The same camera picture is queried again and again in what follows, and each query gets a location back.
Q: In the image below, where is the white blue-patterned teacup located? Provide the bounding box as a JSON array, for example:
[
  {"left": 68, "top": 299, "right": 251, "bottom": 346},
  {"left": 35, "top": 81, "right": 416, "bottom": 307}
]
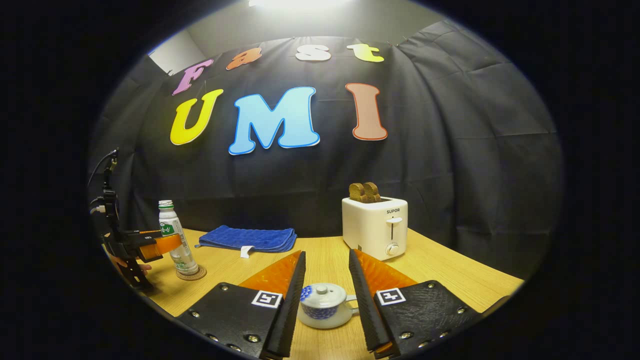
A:
[{"left": 297, "top": 283, "right": 361, "bottom": 330}]

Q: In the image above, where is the black backdrop cloth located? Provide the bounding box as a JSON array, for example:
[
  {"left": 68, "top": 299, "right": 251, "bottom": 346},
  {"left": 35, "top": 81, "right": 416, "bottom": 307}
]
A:
[{"left": 90, "top": 20, "right": 566, "bottom": 281}]

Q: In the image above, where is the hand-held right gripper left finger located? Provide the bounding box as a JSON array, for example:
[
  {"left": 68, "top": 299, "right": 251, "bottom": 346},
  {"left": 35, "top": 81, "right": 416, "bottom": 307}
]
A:
[{"left": 176, "top": 250, "right": 307, "bottom": 360}]

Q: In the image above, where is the ceiling light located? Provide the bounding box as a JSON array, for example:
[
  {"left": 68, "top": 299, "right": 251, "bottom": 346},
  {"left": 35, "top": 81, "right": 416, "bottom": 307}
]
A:
[{"left": 247, "top": 0, "right": 352, "bottom": 11}]

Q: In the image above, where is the white water bottle green label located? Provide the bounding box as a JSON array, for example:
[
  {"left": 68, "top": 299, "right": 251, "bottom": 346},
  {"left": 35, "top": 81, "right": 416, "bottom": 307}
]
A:
[{"left": 158, "top": 200, "right": 200, "bottom": 276}]

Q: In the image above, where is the folded blue towel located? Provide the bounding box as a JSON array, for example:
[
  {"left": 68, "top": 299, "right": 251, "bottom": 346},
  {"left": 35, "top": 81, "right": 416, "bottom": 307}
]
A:
[{"left": 195, "top": 225, "right": 298, "bottom": 259}]

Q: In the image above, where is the thin black cable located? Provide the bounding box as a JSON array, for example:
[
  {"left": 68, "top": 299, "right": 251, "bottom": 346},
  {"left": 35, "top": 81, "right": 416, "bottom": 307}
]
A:
[{"left": 87, "top": 149, "right": 117, "bottom": 188}]

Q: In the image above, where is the white teacup lid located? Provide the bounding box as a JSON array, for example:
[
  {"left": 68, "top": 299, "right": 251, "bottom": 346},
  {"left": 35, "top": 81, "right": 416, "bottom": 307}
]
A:
[{"left": 301, "top": 283, "right": 347, "bottom": 308}]

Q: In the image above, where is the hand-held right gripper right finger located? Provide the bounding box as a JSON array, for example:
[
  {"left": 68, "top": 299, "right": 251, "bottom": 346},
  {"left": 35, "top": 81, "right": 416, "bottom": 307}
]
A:
[{"left": 348, "top": 248, "right": 511, "bottom": 359}]

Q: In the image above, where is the round cork coaster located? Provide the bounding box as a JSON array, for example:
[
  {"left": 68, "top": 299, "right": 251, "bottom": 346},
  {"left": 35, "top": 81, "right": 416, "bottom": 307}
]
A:
[{"left": 175, "top": 265, "right": 208, "bottom": 281}]

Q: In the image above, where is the white toaster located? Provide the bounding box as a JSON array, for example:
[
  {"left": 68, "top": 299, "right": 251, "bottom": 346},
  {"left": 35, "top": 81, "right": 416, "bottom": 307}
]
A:
[{"left": 342, "top": 196, "right": 409, "bottom": 262}]

